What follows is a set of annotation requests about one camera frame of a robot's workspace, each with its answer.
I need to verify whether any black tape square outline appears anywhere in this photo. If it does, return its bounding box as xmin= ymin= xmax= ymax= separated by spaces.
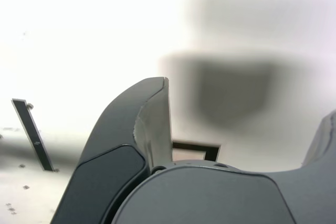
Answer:
xmin=171 ymin=141 xmax=222 ymax=162

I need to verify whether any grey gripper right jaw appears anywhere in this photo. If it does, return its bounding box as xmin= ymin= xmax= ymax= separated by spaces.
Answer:
xmin=114 ymin=110 xmax=336 ymax=224

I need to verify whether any black tape strip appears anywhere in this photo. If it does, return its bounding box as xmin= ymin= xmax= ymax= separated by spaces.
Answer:
xmin=10 ymin=98 xmax=57 ymax=173

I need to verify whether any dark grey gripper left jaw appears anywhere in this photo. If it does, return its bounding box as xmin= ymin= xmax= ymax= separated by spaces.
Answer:
xmin=51 ymin=76 xmax=174 ymax=224

